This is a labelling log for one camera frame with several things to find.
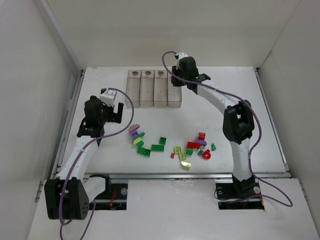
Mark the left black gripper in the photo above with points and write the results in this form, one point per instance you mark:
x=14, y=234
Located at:
x=110, y=113

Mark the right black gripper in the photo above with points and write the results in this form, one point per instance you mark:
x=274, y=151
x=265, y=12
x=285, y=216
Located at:
x=176, y=78

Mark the green square lego brick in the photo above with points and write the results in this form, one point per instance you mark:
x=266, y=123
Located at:
x=141, y=150

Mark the green long lego brick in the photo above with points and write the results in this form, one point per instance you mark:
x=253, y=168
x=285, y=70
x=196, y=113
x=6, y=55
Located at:
x=157, y=148

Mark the green small square lego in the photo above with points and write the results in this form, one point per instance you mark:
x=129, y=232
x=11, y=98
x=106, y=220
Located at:
x=162, y=141

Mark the red large lego brick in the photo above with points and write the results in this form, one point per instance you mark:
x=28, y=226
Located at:
x=193, y=145

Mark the purple lego brick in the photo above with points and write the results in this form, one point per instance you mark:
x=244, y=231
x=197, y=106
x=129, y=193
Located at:
x=201, y=142

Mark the lime square lego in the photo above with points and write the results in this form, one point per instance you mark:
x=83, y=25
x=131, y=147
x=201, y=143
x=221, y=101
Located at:
x=177, y=149
x=182, y=156

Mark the green cone lego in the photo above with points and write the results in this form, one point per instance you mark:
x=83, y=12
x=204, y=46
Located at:
x=213, y=147

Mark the red ring lego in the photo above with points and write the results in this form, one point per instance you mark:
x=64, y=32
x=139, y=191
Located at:
x=206, y=155

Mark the red arch lego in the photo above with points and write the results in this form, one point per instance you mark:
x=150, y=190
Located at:
x=201, y=136

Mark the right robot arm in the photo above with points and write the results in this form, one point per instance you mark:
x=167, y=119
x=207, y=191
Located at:
x=238, y=122

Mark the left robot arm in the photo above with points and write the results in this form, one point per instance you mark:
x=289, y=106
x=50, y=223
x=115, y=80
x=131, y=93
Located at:
x=68, y=196

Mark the clear bin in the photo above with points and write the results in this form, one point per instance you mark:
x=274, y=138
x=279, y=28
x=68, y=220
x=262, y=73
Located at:
x=160, y=93
x=133, y=84
x=146, y=94
x=174, y=99

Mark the purple flower lego piece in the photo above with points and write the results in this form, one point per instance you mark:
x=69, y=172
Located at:
x=133, y=131

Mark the green round lego piece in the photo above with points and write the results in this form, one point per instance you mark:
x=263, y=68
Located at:
x=140, y=135

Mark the yellow-green slope lego on green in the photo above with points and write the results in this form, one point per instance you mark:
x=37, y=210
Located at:
x=138, y=142

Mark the lime slope lego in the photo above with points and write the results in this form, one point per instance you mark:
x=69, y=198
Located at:
x=185, y=165

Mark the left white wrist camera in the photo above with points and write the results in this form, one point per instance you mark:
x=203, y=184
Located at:
x=108, y=96

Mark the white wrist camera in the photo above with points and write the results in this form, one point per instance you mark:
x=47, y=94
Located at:
x=179, y=56
x=108, y=96

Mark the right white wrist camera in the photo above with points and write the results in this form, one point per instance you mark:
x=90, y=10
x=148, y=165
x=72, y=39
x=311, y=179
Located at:
x=179, y=56

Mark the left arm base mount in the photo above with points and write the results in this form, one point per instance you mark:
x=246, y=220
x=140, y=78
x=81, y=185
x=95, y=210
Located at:
x=114, y=197

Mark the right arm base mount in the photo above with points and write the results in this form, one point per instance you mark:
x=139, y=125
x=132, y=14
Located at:
x=230, y=199

